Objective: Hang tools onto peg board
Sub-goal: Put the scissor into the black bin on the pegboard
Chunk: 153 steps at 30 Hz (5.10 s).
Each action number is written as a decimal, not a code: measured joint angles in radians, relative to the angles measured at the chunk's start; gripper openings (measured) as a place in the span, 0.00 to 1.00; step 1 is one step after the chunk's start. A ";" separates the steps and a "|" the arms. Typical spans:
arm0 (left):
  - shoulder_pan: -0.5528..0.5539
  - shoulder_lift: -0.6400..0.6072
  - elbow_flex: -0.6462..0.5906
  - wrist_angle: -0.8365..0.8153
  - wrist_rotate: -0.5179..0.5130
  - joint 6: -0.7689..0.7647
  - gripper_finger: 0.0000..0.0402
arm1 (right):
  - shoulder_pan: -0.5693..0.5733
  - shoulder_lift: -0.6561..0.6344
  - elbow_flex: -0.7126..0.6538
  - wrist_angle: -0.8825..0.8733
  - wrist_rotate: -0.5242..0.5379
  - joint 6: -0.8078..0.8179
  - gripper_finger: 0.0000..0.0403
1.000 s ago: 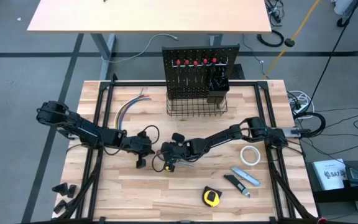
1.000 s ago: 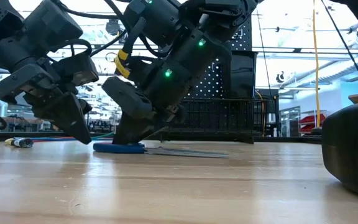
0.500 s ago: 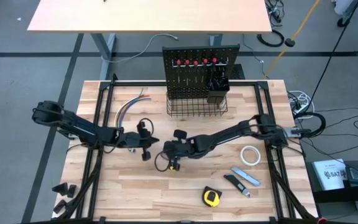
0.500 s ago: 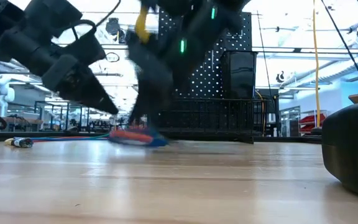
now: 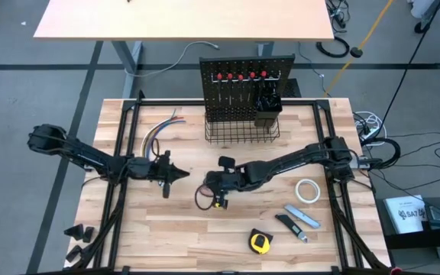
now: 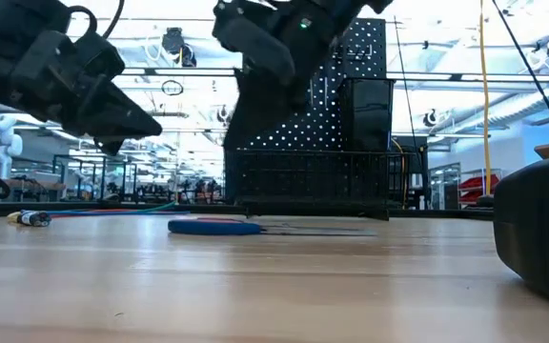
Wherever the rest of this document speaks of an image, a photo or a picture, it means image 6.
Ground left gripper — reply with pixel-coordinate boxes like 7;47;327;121
0;21;164;157

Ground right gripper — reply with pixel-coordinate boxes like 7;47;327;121
223;0;352;150

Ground blue red handled scissors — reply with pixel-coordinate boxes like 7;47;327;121
168;217;378;238

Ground black rounded object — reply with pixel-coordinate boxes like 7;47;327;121
492;153;549;310

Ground black metal pegboard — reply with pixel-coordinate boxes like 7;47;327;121
235;17;388;153

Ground black mesh panel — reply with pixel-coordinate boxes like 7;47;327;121
388;134;429;211

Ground red storage bin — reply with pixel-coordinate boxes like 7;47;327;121
457;173;501;205

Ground thin black pole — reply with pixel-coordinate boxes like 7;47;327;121
491;0;549;156

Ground black hanging ring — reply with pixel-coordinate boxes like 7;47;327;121
161;79;184;96

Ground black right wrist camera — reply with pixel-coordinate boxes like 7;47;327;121
211;2;297;87

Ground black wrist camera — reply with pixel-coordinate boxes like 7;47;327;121
71;31;127;82
211;2;297;87

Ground black aluminium table frame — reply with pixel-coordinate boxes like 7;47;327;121
0;199;495;221

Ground black wire basket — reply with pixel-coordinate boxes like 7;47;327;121
223;149;413;221

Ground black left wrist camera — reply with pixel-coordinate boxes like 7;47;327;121
71;31;127;82

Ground green wire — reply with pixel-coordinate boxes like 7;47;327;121
121;199;178;214

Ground white wire tool rack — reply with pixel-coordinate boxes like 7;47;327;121
345;42;374;62

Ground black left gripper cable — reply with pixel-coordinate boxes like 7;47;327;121
67;0;126;42

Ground yellow cord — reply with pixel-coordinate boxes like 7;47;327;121
478;0;494;200

